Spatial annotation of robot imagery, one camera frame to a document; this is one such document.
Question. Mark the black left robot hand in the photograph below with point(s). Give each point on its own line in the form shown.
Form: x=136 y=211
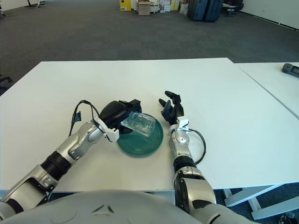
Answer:
x=112 y=112

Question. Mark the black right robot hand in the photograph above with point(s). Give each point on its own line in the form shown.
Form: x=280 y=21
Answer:
x=174 y=112

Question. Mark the clear plastic bottle blue cap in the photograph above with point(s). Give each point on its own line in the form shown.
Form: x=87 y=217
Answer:
x=140 y=124

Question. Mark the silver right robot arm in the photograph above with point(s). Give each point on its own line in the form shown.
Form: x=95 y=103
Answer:
x=194 y=189

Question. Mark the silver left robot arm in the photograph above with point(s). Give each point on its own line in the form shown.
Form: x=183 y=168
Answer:
x=72 y=144

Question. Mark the teal green plate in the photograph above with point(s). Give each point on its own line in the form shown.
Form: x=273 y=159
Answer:
x=140 y=145

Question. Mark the grey robot torso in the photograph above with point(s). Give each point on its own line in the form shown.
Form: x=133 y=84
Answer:
x=105 y=207

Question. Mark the white plastic bag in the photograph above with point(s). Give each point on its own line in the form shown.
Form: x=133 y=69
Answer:
x=183 y=9

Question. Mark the blue suitcase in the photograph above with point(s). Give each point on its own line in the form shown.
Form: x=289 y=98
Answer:
x=197 y=10

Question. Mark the stack of white boxes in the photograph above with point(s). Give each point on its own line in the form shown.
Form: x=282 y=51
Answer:
x=165 y=5

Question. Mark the yellow box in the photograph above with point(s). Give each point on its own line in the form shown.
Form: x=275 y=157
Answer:
x=125 y=5

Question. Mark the dark navy suitcase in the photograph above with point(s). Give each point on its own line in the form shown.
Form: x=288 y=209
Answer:
x=213 y=10

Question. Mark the black office chair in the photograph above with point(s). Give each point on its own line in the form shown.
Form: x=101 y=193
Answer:
x=5 y=79

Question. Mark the black chair with white seat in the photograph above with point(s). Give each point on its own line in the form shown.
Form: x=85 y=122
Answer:
x=232 y=8

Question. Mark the grey handheld device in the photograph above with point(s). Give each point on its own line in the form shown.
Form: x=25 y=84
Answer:
x=290 y=69

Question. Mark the black stand base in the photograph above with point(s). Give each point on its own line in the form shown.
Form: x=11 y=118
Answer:
x=35 y=4

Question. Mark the white table leg frame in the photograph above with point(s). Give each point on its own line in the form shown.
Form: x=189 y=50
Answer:
x=257 y=193

